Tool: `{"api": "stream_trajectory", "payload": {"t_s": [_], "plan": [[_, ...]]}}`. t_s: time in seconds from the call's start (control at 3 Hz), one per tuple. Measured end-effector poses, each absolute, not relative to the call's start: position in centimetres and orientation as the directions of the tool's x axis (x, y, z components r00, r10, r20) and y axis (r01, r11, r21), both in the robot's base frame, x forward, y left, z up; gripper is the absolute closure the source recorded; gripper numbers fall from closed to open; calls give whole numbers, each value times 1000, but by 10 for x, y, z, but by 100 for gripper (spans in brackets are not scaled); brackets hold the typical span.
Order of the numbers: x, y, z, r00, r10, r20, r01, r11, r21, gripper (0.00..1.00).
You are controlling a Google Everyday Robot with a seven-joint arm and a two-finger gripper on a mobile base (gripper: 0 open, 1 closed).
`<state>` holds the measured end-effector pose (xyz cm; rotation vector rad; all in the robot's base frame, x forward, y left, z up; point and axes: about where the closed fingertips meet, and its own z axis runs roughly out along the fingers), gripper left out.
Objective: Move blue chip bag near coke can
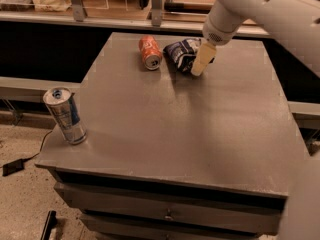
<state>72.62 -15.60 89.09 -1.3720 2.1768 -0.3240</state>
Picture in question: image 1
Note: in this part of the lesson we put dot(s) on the left metal shelf bracket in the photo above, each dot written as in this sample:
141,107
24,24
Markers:
79,13

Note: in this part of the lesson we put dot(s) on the black power adapter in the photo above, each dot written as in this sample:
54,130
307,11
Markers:
13,167

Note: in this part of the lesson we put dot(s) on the black object on floor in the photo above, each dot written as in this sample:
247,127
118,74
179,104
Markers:
50,223

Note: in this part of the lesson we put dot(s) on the metal shelf bracket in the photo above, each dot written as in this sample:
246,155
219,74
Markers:
79,13
156,13

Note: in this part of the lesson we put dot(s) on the grey metal shelf rail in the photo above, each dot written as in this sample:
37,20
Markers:
189,28

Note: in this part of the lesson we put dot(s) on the middle metal shelf bracket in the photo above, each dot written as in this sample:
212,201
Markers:
156,13

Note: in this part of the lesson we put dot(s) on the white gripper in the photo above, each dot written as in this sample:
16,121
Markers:
216,30

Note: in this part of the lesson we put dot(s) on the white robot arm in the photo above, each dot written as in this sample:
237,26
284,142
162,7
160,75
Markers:
295,25

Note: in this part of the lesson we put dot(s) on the grey drawer cabinet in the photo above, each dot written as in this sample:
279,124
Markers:
219,150

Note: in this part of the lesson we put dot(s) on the blue chip bag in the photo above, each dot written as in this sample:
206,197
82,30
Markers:
183,53

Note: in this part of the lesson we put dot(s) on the silver blue energy drink can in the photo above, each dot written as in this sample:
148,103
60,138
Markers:
61,105

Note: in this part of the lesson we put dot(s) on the grey low bench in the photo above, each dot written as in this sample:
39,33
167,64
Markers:
29,90

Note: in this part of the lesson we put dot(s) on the upper drawer knob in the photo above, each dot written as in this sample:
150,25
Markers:
168,215

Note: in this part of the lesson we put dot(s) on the orange soda can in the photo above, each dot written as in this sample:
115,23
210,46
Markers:
150,52

